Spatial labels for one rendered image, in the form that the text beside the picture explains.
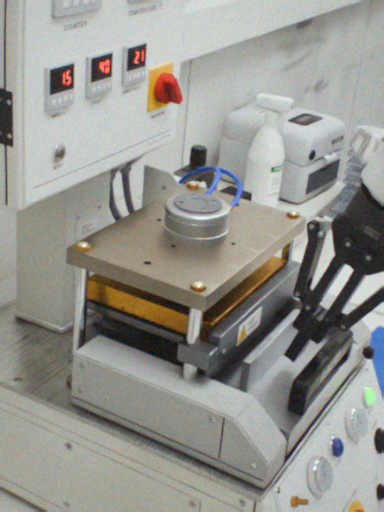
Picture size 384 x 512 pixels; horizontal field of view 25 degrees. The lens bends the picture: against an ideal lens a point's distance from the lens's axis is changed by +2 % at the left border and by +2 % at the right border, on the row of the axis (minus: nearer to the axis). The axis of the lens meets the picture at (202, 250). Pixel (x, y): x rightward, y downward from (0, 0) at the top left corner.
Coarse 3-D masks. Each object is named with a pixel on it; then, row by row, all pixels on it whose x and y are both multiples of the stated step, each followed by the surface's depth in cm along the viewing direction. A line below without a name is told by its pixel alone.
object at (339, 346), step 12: (336, 336) 105; (348, 336) 105; (324, 348) 102; (336, 348) 102; (348, 348) 106; (312, 360) 99; (324, 360) 100; (336, 360) 103; (300, 372) 97; (312, 372) 97; (324, 372) 99; (300, 384) 95; (312, 384) 96; (300, 396) 96; (288, 408) 97; (300, 408) 96
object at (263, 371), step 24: (264, 336) 111; (288, 336) 107; (240, 360) 105; (264, 360) 102; (288, 360) 106; (240, 384) 99; (264, 384) 101; (288, 384) 102; (336, 384) 106; (264, 408) 97; (312, 408) 99; (288, 432) 94
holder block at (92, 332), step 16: (96, 320) 106; (272, 320) 114; (96, 336) 104; (112, 336) 103; (128, 336) 103; (144, 336) 103; (160, 336) 104; (256, 336) 110; (160, 352) 100; (240, 352) 106
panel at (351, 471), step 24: (360, 384) 113; (336, 408) 107; (336, 432) 106; (312, 456) 100; (360, 456) 111; (288, 480) 95; (336, 480) 104; (360, 480) 110; (288, 504) 94; (312, 504) 99; (336, 504) 104; (360, 504) 109
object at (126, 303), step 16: (256, 272) 107; (272, 272) 108; (96, 288) 101; (112, 288) 100; (128, 288) 100; (240, 288) 103; (256, 288) 104; (96, 304) 102; (112, 304) 101; (128, 304) 100; (144, 304) 99; (160, 304) 98; (176, 304) 98; (224, 304) 99; (240, 304) 101; (128, 320) 101; (144, 320) 100; (160, 320) 98; (176, 320) 97; (208, 320) 95; (176, 336) 98
